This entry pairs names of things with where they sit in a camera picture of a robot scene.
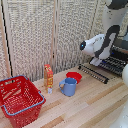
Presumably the woven beige folding screen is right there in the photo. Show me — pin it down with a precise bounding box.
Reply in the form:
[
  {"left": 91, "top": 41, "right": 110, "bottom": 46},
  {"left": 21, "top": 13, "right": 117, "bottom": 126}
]
[{"left": 0, "top": 0, "right": 128, "bottom": 82}]

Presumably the red bowl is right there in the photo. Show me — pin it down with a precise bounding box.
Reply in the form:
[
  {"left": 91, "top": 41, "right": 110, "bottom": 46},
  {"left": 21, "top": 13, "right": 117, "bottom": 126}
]
[{"left": 65, "top": 71, "right": 83, "bottom": 84}]

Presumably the red plastic shopping basket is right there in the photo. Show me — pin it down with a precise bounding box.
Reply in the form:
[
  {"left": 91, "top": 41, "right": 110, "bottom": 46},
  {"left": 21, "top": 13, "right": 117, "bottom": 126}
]
[{"left": 0, "top": 75, "right": 47, "bottom": 128}]

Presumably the black toaster oven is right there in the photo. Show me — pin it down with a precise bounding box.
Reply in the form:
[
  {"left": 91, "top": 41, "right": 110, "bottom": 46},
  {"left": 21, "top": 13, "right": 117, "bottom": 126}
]
[{"left": 98, "top": 33, "right": 128, "bottom": 80}]

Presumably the small white cup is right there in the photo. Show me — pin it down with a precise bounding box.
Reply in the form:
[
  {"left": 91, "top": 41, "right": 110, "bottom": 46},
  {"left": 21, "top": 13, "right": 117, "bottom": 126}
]
[{"left": 47, "top": 87, "right": 53, "bottom": 95}]

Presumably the orange juice carton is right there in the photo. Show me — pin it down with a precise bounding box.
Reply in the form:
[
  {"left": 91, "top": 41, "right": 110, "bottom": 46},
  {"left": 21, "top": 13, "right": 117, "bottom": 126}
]
[{"left": 43, "top": 64, "right": 55, "bottom": 90}]

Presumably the blue plastic mug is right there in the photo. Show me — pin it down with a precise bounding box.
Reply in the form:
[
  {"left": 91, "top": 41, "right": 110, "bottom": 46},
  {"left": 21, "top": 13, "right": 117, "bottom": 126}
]
[{"left": 58, "top": 77, "right": 78, "bottom": 98}]

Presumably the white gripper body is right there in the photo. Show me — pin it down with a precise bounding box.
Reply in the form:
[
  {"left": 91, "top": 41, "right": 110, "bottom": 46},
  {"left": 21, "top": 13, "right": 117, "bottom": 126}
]
[{"left": 88, "top": 56, "right": 104, "bottom": 67}]

